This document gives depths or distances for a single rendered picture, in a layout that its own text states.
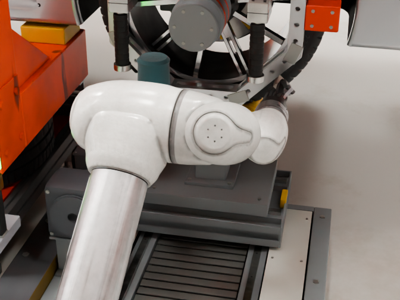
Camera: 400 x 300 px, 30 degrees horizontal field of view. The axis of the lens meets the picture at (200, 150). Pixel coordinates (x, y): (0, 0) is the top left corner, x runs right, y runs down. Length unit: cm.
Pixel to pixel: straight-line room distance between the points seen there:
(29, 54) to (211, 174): 73
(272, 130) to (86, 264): 71
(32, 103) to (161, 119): 87
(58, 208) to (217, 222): 53
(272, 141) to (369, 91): 203
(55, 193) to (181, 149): 90
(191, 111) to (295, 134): 204
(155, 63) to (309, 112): 158
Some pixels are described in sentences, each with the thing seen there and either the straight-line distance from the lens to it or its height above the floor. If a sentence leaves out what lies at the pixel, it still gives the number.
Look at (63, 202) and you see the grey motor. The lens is 209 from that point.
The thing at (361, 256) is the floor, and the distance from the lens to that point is 254.
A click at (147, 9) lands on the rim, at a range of 233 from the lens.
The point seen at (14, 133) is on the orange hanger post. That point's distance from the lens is 197.
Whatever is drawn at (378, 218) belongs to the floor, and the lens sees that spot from 274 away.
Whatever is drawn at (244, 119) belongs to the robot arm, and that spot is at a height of 93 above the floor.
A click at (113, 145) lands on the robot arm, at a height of 89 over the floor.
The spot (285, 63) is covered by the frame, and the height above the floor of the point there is 71.
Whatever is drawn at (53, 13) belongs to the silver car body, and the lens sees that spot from 228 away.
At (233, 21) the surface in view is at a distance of 225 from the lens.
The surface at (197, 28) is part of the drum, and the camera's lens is 190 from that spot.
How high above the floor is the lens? 148
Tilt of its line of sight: 28 degrees down
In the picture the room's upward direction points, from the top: 1 degrees clockwise
